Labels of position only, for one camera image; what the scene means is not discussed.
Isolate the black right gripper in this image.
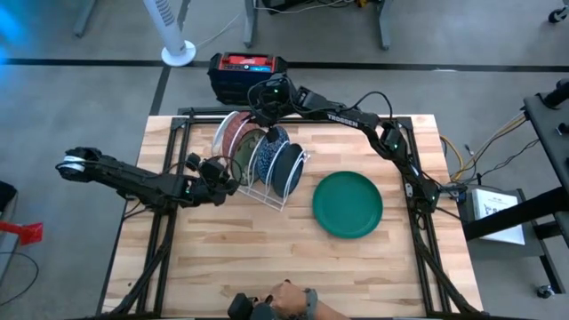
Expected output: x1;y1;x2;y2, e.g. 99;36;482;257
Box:
252;76;297;145

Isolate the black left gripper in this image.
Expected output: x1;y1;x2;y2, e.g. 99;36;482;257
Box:
186;160;242;208

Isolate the blue patterned plate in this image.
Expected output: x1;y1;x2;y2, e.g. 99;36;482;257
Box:
256;126;291;184

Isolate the olive leaf pattern plate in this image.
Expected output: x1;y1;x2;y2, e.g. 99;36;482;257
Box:
230;129;268;187

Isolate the dark blue glossy plate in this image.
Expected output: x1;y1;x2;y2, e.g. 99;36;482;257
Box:
270;142;306;198

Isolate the red chevron pattern plate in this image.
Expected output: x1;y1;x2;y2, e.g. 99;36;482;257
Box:
220;110;255;160

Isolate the white wire dish rack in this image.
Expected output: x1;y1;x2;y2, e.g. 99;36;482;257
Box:
212;110;311;212

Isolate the large green plate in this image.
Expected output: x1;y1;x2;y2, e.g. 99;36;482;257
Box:
311;171;384;240

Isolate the person's forearm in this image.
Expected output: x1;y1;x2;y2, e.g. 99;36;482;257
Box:
306;301;352;320

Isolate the red black power station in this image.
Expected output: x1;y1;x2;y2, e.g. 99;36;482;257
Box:
207;52;289;108

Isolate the black slotted bar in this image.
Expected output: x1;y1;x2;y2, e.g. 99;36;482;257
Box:
177;105;254;116

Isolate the grey desk leg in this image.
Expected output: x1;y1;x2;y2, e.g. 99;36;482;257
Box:
176;0;193;30
243;0;260;49
377;0;392;51
73;0;98;39

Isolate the black handheld device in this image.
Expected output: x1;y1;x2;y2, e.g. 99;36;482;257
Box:
227;292;277;320

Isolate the white tower fan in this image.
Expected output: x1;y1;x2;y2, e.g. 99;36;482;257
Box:
141;0;197;68

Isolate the person's hand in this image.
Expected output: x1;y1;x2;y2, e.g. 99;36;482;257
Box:
268;279;309;319

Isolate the black equipment box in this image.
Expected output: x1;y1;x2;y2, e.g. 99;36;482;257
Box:
260;0;312;13

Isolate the grey wristwatch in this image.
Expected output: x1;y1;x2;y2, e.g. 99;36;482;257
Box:
302;287;319;319

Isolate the red clamp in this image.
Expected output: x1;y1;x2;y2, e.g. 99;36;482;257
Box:
0;220;44;246

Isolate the black object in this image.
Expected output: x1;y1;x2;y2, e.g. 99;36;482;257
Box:
0;180;18;214

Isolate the white booklet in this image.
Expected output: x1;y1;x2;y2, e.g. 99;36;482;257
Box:
470;188;526;246

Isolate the grey box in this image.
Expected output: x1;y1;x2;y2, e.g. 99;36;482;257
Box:
457;184;546;261

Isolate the black equipment cart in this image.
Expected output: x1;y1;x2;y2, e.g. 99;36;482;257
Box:
461;78;569;294

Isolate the black looped camera cable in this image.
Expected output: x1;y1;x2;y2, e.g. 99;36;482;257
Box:
353;91;396;124
208;155;244;187

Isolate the black aluminium table frame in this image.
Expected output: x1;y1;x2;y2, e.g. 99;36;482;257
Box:
95;114;484;320

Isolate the white floor cable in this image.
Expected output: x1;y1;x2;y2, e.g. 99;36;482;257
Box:
195;12;241;49

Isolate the black floor cable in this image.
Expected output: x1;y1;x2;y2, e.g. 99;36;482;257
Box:
0;251;40;308

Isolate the yellow cable bundle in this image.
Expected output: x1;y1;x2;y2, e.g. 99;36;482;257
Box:
439;113;530;183

